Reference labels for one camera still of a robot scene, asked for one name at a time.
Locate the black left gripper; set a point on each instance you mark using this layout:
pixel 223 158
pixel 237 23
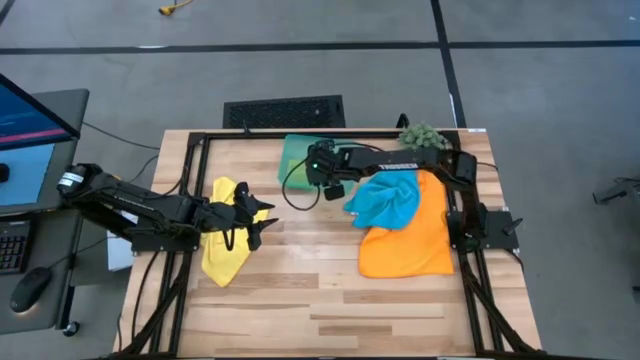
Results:
pixel 227 216

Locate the black keyboard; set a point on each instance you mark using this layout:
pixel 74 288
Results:
pixel 12 247

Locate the small green artificial plant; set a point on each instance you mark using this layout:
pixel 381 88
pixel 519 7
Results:
pixel 422 136

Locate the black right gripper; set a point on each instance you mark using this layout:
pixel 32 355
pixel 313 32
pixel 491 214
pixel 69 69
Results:
pixel 327 167

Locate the black desk castor wheel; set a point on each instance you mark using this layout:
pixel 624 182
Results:
pixel 71 328

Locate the white box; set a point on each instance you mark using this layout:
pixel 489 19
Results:
pixel 119 252

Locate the green microfiber towel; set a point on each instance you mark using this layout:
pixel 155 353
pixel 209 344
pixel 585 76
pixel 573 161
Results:
pixel 292 165

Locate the blue microfiber towel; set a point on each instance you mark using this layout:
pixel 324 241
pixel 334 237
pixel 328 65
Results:
pixel 385 202

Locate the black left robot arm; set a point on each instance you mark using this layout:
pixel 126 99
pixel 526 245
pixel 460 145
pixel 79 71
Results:
pixel 140 205

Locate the black monitor with dark screen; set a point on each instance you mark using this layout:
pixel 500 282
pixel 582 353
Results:
pixel 30 120

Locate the black mounting bracket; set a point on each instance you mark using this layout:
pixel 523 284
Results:
pixel 402 121

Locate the black computer mouse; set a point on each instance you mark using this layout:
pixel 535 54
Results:
pixel 30 289

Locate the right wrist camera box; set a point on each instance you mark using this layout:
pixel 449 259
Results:
pixel 334 192

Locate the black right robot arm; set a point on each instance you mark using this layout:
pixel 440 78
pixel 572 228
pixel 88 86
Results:
pixel 400 162

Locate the orange microfiber towel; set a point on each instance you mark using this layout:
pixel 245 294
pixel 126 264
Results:
pixel 410 250

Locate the yellow microfiber towel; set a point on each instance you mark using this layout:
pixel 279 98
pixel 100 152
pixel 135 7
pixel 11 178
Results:
pixel 222 262

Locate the grey desk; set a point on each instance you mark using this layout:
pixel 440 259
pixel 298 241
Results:
pixel 55 300

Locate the teal translucent plastic basket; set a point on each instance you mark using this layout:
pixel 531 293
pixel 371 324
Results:
pixel 295 145

